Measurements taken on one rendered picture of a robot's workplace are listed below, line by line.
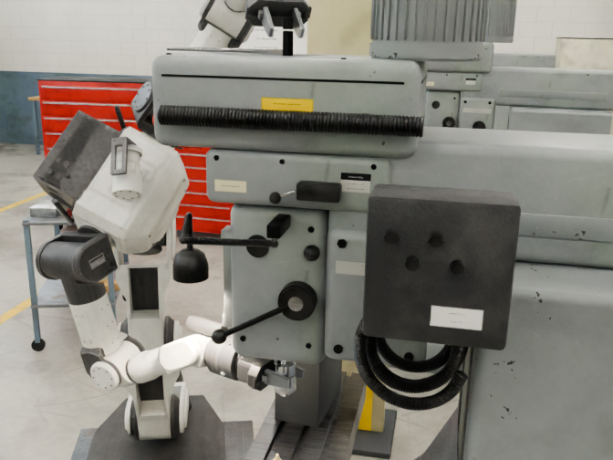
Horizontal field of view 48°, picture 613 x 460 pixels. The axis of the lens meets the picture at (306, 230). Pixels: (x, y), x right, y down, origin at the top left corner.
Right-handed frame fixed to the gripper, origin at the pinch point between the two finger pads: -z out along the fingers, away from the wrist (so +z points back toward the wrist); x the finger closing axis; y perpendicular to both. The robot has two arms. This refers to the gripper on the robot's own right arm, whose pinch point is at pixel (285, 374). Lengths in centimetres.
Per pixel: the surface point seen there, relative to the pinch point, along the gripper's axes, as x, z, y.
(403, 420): 187, 44, 124
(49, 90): 318, 462, -8
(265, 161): -11.8, -2.5, -47.8
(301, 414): 23.2, 9.3, 24.6
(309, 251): -9.8, -10.8, -32.2
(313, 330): -6.9, -10.4, -15.6
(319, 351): -5.9, -11.4, -11.1
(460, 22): 2, -31, -72
